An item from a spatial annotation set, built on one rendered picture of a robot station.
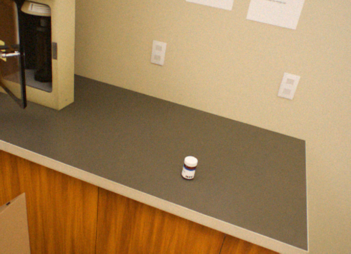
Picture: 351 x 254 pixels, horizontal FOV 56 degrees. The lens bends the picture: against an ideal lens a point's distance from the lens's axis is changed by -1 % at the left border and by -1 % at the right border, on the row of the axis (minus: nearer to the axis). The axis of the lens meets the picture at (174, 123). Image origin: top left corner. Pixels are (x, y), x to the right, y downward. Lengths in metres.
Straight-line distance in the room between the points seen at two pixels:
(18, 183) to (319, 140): 1.31
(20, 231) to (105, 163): 0.49
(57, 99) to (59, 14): 0.35
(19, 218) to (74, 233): 0.68
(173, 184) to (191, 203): 0.10
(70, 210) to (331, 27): 1.25
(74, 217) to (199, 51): 0.90
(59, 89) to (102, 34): 0.45
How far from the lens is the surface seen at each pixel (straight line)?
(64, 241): 1.47
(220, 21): 1.53
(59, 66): 1.42
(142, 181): 1.10
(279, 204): 1.16
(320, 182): 1.78
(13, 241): 0.75
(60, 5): 1.36
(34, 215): 1.48
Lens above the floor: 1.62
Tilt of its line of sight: 28 degrees down
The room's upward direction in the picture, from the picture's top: 10 degrees clockwise
